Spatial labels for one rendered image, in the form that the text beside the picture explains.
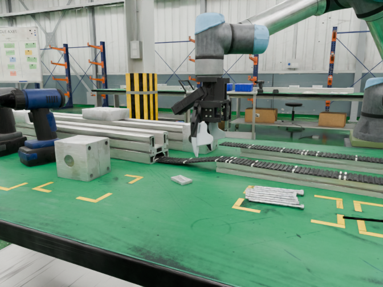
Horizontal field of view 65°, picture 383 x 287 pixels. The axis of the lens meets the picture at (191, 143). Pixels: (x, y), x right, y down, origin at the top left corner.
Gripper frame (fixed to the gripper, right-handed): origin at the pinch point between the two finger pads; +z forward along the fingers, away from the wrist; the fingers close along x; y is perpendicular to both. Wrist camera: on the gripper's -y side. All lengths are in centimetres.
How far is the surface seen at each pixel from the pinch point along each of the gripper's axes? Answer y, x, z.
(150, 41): -218, 274, -69
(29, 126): -70, -5, -2
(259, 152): 11.6, 17.4, 3.4
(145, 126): -30.5, 14.2, -2.3
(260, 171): 17.3, -1.6, 3.4
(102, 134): -32.8, -4.8, -2.4
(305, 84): -88, 761, -4
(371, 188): 41.6, -1.5, 3.6
